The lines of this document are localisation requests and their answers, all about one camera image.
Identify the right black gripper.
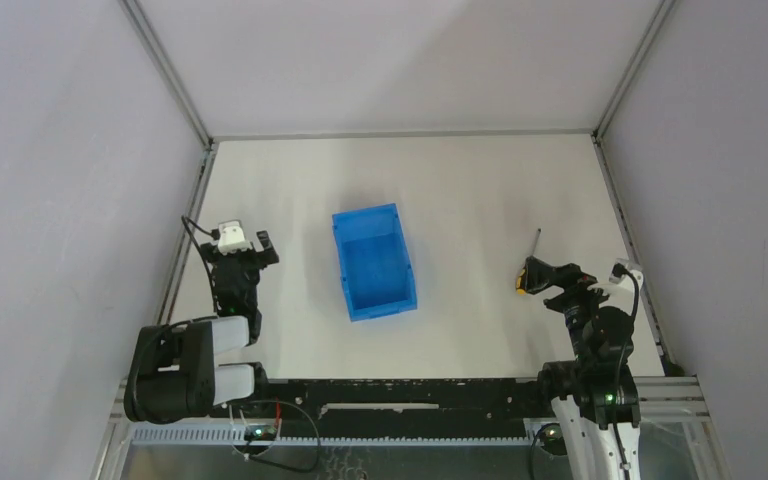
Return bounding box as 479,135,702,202
526,255,623,365

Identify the yellow black handled screwdriver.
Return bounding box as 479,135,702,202
515,227,542,295

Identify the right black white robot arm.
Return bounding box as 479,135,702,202
516,256,644,479

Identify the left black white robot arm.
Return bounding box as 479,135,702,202
123,227,279,425

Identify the blue plastic bin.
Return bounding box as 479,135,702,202
332,203,418,322

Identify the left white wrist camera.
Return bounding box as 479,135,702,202
216,220,253,255

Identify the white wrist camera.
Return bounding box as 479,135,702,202
587,259,644,296
216,220,253,255

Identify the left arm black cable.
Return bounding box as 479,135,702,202
180,215,221,314

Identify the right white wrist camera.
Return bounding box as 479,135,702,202
587,259,644,296

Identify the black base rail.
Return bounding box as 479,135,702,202
234,378,554,439

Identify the grey slotted cable duct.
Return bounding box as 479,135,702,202
130,423,538,446

